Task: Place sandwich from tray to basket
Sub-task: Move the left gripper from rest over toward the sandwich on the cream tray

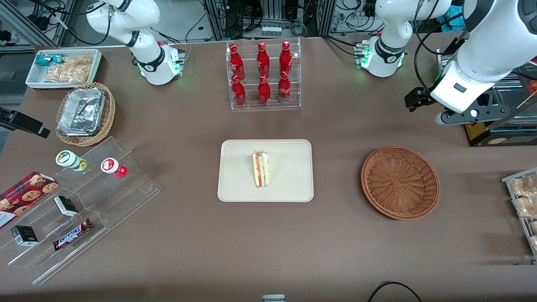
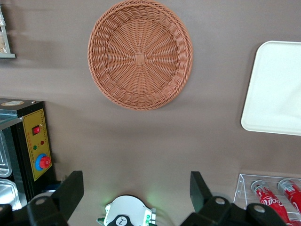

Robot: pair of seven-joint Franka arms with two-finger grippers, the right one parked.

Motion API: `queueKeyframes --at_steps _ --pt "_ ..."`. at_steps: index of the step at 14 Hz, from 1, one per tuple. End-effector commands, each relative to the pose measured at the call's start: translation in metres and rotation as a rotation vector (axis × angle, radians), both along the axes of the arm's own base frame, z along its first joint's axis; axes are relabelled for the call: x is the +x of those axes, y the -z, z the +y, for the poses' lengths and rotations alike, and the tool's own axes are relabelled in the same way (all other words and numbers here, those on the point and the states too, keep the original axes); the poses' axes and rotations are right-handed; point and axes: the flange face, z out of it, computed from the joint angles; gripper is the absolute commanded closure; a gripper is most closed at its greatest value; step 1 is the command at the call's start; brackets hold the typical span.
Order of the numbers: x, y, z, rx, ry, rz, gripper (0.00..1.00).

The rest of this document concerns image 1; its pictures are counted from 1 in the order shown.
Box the triangular sandwich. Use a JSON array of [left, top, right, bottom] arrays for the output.
[[252, 151, 270, 188]]

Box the brown wicker basket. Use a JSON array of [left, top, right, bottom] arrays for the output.
[[360, 145, 441, 221]]

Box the beige plastic tray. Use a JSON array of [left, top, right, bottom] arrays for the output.
[[217, 139, 315, 203]]

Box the light wicker basket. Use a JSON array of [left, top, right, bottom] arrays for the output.
[[55, 82, 116, 147]]

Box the hot food display case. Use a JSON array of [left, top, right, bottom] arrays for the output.
[[435, 37, 537, 148]]

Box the teal cloth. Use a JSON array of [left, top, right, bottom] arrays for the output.
[[435, 6, 464, 32]]

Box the red cola bottle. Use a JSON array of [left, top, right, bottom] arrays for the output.
[[231, 74, 247, 107], [257, 75, 272, 106], [256, 42, 271, 78], [277, 70, 292, 104], [229, 44, 245, 81], [279, 40, 293, 78]]

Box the clear acrylic bottle rack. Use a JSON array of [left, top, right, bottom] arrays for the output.
[[225, 37, 302, 111]]

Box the clear acrylic stepped shelf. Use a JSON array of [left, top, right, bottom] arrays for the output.
[[0, 136, 161, 285]]

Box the red lid yogurt cup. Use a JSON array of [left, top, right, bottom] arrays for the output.
[[100, 157, 128, 179]]

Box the aluminium foil containers stack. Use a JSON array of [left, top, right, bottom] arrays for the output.
[[56, 87, 106, 137]]

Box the clear bag of crackers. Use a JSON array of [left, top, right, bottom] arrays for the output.
[[44, 56, 94, 84]]

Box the green lid yogurt cup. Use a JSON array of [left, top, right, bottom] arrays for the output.
[[55, 150, 88, 173]]

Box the small black box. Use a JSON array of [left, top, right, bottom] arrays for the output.
[[53, 195, 79, 218], [10, 225, 39, 247]]

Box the snickers chocolate bar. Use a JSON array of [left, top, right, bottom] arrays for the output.
[[52, 218, 94, 252]]

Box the teal snack packet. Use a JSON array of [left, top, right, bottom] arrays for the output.
[[34, 53, 64, 67]]

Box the white rectangular snack bin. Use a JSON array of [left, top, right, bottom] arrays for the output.
[[25, 48, 103, 90]]

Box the red plaid cookie box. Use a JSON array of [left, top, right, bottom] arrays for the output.
[[0, 171, 60, 229]]

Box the black wrist cable connector block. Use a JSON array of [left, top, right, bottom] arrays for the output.
[[404, 86, 438, 112]]

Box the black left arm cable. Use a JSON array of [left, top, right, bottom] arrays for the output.
[[413, 0, 466, 91]]

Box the black cable loop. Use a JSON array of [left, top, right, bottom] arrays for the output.
[[368, 281, 422, 302]]

